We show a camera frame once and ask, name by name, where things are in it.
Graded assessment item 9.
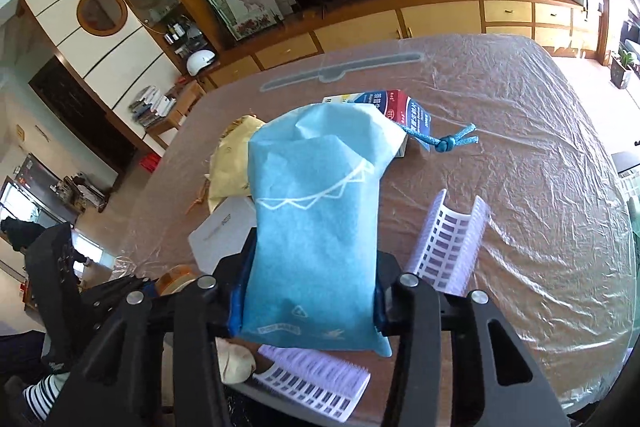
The white flat plastic box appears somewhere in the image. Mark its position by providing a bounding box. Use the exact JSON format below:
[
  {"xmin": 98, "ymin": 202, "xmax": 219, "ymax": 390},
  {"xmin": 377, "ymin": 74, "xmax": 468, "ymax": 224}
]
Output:
[{"xmin": 188, "ymin": 196, "xmax": 256, "ymax": 274}]

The wooden tv cabinet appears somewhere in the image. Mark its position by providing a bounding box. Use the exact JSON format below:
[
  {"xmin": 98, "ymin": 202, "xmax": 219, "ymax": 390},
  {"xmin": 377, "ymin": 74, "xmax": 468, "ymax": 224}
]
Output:
[{"xmin": 198, "ymin": 0, "xmax": 608, "ymax": 91}]

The stack of books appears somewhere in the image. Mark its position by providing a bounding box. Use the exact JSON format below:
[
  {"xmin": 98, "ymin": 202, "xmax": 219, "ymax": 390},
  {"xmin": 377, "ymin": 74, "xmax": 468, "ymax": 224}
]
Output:
[{"xmin": 128, "ymin": 86, "xmax": 177, "ymax": 128}]

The blue drawstring bag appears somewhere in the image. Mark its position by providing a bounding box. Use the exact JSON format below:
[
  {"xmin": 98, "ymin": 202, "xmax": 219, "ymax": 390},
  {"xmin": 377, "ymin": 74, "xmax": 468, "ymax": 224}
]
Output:
[{"xmin": 239, "ymin": 103, "xmax": 478, "ymax": 357}]

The barcode label sheet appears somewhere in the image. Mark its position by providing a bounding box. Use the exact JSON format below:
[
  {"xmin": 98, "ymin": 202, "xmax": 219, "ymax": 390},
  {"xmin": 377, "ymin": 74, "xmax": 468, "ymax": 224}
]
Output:
[
  {"xmin": 405, "ymin": 188, "xmax": 490, "ymax": 296},
  {"xmin": 254, "ymin": 345, "xmax": 371, "ymax": 423}
]

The small wooden side table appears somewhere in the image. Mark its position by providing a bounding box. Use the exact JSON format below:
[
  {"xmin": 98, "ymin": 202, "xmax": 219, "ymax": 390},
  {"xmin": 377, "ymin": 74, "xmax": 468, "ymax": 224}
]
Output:
[{"xmin": 146, "ymin": 80, "xmax": 205, "ymax": 155}]

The yellow paper bag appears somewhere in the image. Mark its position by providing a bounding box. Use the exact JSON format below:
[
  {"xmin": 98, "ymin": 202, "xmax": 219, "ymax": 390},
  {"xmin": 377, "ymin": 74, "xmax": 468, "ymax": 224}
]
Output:
[{"xmin": 186, "ymin": 115, "xmax": 265, "ymax": 213}]

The horse picture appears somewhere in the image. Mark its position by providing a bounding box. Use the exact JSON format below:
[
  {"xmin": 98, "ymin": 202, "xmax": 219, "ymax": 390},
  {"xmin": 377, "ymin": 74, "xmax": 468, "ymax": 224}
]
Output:
[{"xmin": 224, "ymin": 0, "xmax": 283, "ymax": 40}]

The potted plant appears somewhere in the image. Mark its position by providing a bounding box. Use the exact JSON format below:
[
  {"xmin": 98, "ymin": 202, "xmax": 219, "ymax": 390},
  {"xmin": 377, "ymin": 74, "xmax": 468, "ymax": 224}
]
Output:
[{"xmin": 611, "ymin": 48, "xmax": 636, "ymax": 90}]

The beige cloth pouch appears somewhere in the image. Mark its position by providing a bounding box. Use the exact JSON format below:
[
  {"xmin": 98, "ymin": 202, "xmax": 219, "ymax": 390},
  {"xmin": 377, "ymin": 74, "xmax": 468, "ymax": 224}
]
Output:
[{"xmin": 215, "ymin": 338, "xmax": 256, "ymax": 385}]

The white helmet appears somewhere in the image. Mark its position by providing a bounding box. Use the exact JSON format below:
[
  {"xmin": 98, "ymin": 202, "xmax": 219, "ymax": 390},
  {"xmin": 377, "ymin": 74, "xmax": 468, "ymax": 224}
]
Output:
[{"xmin": 186, "ymin": 49, "xmax": 217, "ymax": 77}]

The white blue carton box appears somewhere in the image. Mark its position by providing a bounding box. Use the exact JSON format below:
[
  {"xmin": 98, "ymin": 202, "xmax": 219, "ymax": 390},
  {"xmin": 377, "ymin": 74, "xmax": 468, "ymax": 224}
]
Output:
[{"xmin": 318, "ymin": 89, "xmax": 432, "ymax": 160}]

